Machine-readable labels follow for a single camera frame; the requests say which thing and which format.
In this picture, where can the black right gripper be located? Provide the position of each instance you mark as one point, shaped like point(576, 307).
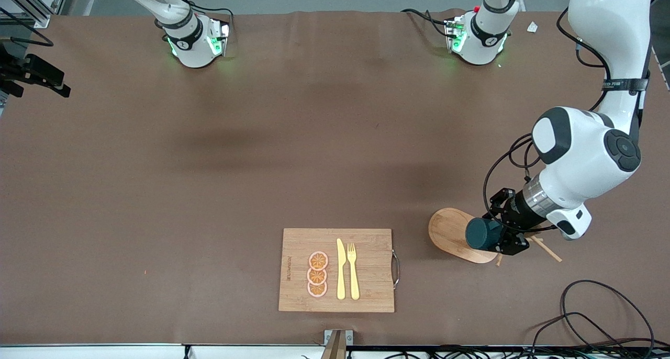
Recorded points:
point(37, 69)

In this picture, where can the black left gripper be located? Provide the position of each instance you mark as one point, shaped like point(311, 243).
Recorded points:
point(516, 213)

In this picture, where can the dark green ribbed cup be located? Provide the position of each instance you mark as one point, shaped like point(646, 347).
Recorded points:
point(481, 234)

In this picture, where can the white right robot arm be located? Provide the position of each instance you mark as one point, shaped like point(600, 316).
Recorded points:
point(191, 50)

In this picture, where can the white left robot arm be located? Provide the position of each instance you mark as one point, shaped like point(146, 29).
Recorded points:
point(581, 155)

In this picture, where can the wooden cup rack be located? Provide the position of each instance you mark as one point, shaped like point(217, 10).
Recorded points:
point(450, 233)

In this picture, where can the brown table cloth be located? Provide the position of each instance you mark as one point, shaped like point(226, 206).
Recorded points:
point(157, 191)

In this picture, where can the yellow plastic fork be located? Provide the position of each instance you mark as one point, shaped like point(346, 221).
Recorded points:
point(354, 280)

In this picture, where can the yellow plastic knife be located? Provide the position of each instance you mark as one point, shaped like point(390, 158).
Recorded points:
point(341, 275)

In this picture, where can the toy orange slice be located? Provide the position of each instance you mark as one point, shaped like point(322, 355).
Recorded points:
point(316, 277)
point(317, 290)
point(318, 260)

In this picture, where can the white paper scrap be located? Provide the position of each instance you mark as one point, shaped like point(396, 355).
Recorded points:
point(532, 27)

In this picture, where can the metal and wood bracket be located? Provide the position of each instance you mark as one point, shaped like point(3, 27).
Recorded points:
point(337, 348)

